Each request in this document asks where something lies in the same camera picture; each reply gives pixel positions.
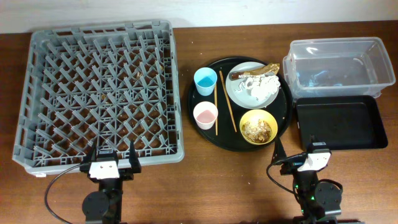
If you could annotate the clear plastic bin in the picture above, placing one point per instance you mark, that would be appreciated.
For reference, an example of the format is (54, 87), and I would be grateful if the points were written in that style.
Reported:
(338, 67)

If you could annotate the round black tray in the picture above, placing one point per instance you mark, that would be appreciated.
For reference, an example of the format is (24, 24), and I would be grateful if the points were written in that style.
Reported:
(239, 114)

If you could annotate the white tissue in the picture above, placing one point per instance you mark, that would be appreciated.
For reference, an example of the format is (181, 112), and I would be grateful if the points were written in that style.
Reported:
(261, 87)

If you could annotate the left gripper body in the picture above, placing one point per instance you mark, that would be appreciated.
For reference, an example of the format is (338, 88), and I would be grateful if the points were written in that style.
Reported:
(124, 174)

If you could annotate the yellow bowl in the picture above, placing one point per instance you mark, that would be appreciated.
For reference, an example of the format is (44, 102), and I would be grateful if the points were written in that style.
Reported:
(254, 115)

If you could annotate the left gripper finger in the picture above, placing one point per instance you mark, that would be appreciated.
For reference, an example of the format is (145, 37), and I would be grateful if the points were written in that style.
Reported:
(91, 156)
(133, 159)

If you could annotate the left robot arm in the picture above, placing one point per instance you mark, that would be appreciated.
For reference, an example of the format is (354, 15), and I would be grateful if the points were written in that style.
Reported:
(105, 204)

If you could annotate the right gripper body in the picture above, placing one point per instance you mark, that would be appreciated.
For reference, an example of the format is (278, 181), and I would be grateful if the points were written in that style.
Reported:
(291, 167)

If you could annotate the gold snack wrapper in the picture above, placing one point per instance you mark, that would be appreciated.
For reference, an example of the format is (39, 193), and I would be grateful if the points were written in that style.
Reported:
(270, 69)

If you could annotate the pink plastic cup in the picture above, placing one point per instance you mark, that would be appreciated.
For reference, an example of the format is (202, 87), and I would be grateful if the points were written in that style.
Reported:
(205, 114)

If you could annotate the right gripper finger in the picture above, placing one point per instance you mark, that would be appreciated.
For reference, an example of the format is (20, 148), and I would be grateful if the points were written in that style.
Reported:
(313, 139)
(279, 154)

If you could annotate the blue plastic cup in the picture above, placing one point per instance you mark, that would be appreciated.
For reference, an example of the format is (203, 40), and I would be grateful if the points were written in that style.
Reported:
(205, 79)

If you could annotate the food scraps and rice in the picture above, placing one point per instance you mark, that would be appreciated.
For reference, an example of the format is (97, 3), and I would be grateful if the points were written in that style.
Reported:
(257, 131)

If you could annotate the grey round plate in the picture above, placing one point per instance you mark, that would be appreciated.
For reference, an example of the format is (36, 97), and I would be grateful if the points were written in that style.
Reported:
(241, 96)

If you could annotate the grey dishwasher rack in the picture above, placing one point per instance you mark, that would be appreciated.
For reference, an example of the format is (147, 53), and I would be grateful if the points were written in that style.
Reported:
(111, 87)

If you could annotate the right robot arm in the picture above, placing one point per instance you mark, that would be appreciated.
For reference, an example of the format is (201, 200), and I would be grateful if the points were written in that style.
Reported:
(319, 199)

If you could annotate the black rectangular tray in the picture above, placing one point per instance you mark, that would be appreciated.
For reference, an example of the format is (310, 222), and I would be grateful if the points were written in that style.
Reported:
(342, 122)

